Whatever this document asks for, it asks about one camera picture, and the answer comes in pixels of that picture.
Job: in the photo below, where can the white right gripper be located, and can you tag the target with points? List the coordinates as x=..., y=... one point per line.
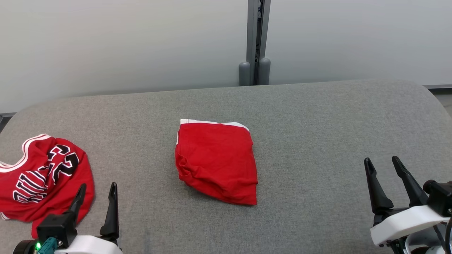
x=406, y=222

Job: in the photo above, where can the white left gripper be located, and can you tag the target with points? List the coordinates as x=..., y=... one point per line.
x=88, y=245

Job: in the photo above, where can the red t-shirt with white sleeves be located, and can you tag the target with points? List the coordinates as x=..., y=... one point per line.
x=215, y=162

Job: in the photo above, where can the red basketball jersey with lettering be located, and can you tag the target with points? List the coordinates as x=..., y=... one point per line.
x=14, y=210

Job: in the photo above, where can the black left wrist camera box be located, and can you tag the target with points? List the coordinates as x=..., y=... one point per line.
x=56, y=227

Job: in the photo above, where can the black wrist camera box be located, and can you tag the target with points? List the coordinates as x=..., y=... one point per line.
x=56, y=227
x=439, y=197

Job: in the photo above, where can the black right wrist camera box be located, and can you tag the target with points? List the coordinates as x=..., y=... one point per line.
x=439, y=197

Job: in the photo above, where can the teal left camera connector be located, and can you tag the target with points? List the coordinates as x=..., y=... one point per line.
x=47, y=246

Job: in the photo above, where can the grey metal partition post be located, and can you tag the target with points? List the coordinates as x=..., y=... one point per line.
x=252, y=35

